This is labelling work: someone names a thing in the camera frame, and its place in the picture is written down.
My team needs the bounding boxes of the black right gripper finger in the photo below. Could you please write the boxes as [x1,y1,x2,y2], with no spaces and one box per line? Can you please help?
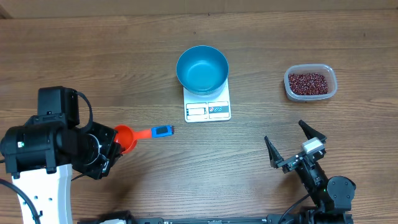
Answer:
[264,136,284,169]
[298,119,326,143]

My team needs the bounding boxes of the red scoop blue handle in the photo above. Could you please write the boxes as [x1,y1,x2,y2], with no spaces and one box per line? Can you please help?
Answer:
[114,125,174,154]

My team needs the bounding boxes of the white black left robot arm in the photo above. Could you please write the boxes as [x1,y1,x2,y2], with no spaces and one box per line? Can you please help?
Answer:
[1,86,122,223]

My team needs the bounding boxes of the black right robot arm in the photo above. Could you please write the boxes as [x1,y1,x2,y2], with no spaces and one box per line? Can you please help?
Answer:
[264,120,356,224]

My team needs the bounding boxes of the white digital kitchen scale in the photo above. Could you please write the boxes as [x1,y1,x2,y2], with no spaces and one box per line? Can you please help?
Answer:
[183,80,231,123]

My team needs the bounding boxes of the teal plastic bowl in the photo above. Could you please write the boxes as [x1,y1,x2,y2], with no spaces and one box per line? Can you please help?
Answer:
[175,45,229,95]

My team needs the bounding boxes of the red adzuki beans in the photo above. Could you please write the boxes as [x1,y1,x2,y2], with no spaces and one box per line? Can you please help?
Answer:
[288,73,328,95]

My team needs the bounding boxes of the clear plastic food container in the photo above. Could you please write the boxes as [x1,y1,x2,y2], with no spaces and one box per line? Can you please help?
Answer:
[284,64,338,102]

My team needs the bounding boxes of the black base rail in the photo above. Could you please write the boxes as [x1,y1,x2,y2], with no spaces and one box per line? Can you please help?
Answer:
[78,211,354,224]

